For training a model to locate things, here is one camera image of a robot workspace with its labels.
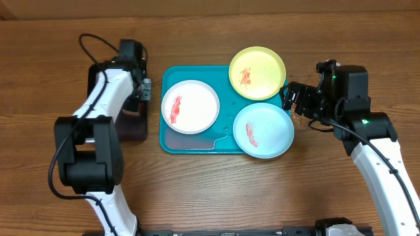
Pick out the white plate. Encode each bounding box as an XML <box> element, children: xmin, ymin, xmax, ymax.
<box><xmin>161</xmin><ymin>80</ymin><xmax>221</xmax><ymax>134</ymax></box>

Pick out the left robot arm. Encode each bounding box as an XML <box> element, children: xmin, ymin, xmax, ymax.
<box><xmin>48</xmin><ymin>39</ymin><xmax>151</xmax><ymax>235</ymax></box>

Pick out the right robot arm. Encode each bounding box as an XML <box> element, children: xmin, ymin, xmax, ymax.
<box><xmin>280</xmin><ymin>60</ymin><xmax>419</xmax><ymax>235</ymax></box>

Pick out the black plastic tray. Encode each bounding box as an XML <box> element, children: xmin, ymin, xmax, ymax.
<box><xmin>74</xmin><ymin>60</ymin><xmax>148</xmax><ymax>141</ymax></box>

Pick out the teal plastic tray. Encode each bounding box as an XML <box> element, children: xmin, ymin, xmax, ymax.
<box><xmin>159</xmin><ymin>66</ymin><xmax>282</xmax><ymax>154</ymax></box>

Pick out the light blue plate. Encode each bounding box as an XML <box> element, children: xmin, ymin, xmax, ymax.
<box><xmin>233</xmin><ymin>103</ymin><xmax>295</xmax><ymax>159</ymax></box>

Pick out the yellow-green plate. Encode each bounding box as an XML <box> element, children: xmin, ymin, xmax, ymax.
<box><xmin>228</xmin><ymin>47</ymin><xmax>286</xmax><ymax>100</ymax></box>

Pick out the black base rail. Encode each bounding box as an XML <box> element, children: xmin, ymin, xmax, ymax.
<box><xmin>81</xmin><ymin>226</ymin><xmax>374</xmax><ymax>236</ymax></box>

